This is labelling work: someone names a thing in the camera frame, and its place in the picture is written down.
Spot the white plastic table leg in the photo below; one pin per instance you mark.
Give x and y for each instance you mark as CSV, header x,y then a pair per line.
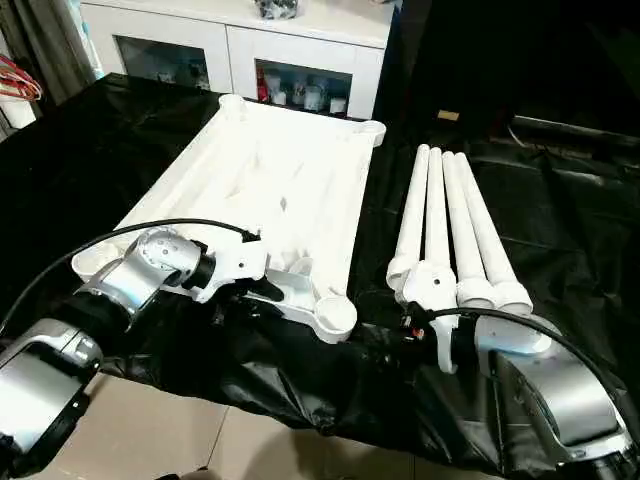
x,y
410,220
438,210
465,230
492,240

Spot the white plastic table top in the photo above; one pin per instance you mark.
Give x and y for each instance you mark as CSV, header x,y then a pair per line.
x,y
290,180

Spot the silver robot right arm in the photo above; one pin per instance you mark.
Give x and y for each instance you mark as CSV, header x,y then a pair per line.
x,y
560,400

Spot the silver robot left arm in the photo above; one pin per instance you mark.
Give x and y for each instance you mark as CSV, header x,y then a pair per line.
x,y
150,265

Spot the black plastic mat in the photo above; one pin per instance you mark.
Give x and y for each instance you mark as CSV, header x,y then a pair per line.
x,y
560,200

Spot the small red bottle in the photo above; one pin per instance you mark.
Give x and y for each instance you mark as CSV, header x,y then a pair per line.
x,y
262,85

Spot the small brown cardboard piece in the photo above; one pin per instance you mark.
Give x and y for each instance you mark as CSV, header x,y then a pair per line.
x,y
449,115

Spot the white glass-door cabinet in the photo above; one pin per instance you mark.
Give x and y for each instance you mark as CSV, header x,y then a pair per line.
x,y
225,50

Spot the dark patterned jar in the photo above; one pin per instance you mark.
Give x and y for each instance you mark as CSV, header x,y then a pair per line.
x,y
277,8

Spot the grey curtain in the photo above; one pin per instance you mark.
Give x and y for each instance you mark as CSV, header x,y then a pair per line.
x,y
50,40

